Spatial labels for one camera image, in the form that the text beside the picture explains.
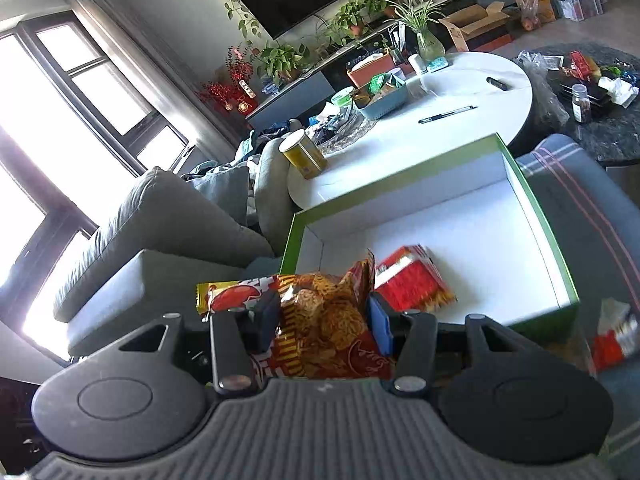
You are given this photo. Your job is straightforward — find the dark marble round table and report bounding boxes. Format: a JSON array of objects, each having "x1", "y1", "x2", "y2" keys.
[{"x1": 509, "y1": 42, "x2": 639, "y2": 167}]

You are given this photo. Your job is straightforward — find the red snack packet in box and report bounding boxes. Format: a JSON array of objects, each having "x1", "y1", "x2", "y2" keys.
[{"x1": 374, "y1": 245, "x2": 457, "y2": 312}]

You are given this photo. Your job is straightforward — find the blue striped table cloth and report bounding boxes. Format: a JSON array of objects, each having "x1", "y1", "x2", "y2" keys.
[{"x1": 516, "y1": 133, "x2": 639, "y2": 479}]

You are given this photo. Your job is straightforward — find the black remote control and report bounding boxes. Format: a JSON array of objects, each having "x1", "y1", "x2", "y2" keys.
[{"x1": 486, "y1": 76, "x2": 510, "y2": 91}]

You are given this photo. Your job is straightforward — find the green cardboard box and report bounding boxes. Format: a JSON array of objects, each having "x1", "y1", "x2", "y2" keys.
[{"x1": 281, "y1": 134, "x2": 579, "y2": 344}]

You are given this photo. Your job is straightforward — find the yellow tin can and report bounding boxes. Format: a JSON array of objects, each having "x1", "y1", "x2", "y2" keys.
[{"x1": 279, "y1": 129, "x2": 328, "y2": 180}]

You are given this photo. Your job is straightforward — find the black pen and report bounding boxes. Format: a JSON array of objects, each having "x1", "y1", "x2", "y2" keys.
[{"x1": 418, "y1": 105, "x2": 478, "y2": 125}]

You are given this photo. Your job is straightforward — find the open cardboard box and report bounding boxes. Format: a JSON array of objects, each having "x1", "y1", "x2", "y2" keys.
[{"x1": 439, "y1": 1, "x2": 513, "y2": 52}]

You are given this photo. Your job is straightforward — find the yellow red lobster snack bag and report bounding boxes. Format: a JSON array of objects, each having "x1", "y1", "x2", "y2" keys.
[{"x1": 195, "y1": 274, "x2": 281, "y2": 386}]

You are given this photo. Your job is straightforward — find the orange red chips bag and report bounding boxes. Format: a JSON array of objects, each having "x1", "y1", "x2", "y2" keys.
[{"x1": 252, "y1": 254, "x2": 395, "y2": 384}]

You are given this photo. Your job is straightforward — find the red white snack packet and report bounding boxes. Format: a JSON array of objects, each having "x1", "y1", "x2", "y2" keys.
[{"x1": 591, "y1": 298, "x2": 639, "y2": 372}]

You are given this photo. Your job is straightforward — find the grey sofa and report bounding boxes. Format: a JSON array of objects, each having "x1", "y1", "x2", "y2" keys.
[{"x1": 53, "y1": 140, "x2": 295, "y2": 358}]

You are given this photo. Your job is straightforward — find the potted green plant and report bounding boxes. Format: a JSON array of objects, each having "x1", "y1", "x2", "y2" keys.
[{"x1": 252, "y1": 44, "x2": 310, "y2": 86}]

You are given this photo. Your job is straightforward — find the white round coffee table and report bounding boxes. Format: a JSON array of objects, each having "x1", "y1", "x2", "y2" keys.
[{"x1": 288, "y1": 52, "x2": 533, "y2": 209}]

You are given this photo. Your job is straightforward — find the blue plastic basket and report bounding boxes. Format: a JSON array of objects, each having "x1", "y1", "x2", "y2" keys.
[{"x1": 352, "y1": 76, "x2": 409, "y2": 120}]

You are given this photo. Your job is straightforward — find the glass jar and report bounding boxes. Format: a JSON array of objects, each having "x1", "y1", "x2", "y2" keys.
[{"x1": 572, "y1": 84, "x2": 591, "y2": 125}]

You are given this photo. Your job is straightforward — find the red flower decoration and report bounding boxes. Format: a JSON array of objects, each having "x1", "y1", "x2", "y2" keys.
[{"x1": 198, "y1": 44, "x2": 258, "y2": 117}]

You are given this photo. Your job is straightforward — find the spider plant in glass vase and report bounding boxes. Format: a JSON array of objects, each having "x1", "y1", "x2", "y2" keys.
[{"x1": 387, "y1": 0, "x2": 446, "y2": 63}]

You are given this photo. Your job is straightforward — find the clear storage bin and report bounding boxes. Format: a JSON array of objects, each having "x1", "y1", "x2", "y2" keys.
[{"x1": 550, "y1": 0, "x2": 604, "y2": 22}]

